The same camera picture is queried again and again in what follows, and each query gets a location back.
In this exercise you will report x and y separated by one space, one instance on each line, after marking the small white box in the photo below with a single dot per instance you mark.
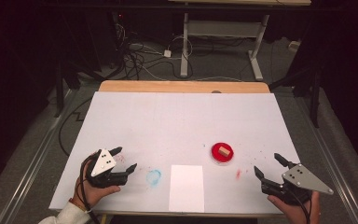
294 45

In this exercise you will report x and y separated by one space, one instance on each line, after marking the white-framed desk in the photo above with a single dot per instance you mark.
223 28

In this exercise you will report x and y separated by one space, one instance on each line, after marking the white power adapter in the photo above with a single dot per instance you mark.
167 53

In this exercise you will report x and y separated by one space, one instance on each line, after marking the metal floor rail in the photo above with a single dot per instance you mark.
34 161
329 161

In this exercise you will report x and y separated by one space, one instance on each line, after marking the large white board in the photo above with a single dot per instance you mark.
167 124

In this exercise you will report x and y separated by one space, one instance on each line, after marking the wooden table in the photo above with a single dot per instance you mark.
183 86

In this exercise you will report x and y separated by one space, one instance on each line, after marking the person's right hand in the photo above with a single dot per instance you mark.
295 214

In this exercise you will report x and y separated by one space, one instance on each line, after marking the small wooden stamp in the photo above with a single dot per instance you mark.
224 151

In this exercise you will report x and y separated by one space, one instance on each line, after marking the person's left hand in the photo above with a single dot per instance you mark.
90 194

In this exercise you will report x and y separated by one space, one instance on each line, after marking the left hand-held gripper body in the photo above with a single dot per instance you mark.
103 165

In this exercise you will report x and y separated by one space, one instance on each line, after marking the round red ink pad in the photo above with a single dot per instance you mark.
217 155

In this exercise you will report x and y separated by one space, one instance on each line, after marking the white paper sheet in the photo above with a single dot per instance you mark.
186 189

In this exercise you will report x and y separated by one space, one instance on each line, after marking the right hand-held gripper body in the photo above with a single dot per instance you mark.
304 179

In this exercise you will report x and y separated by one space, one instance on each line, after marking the black stand leg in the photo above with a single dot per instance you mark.
315 99

